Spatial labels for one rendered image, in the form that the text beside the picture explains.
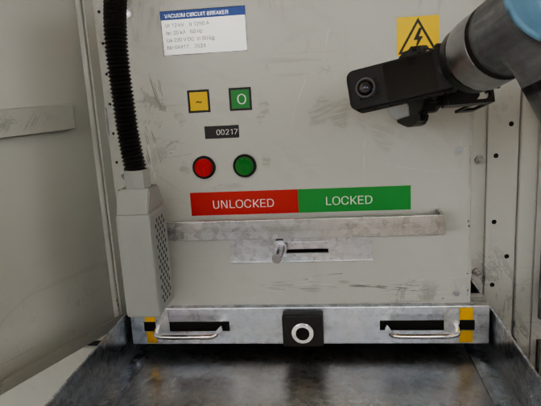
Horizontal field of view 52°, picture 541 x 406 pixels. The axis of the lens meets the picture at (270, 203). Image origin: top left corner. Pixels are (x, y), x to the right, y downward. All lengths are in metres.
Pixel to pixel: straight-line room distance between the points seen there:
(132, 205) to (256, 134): 0.20
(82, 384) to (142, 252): 0.18
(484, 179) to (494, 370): 0.31
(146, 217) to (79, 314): 0.34
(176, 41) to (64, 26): 0.24
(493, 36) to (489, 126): 0.45
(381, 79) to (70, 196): 0.57
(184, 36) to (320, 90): 0.20
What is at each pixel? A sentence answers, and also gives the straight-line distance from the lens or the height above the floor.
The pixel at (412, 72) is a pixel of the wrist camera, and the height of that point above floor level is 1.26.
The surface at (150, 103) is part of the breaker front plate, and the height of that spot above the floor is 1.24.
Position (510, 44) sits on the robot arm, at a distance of 0.51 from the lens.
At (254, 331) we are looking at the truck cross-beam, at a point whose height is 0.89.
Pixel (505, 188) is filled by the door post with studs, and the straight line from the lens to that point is 0.98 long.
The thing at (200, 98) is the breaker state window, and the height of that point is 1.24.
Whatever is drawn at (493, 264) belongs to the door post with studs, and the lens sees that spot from 1.01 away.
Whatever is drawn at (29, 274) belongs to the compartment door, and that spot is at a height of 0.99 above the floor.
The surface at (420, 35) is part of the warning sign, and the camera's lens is 0.80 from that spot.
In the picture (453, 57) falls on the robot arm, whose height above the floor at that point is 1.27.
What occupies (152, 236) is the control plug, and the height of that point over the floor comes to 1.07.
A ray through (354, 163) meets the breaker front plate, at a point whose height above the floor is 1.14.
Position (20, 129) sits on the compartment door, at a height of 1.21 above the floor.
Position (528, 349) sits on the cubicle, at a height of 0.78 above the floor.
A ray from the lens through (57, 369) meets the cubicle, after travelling 1.16.
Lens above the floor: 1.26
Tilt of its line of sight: 12 degrees down
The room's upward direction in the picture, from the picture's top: 3 degrees counter-clockwise
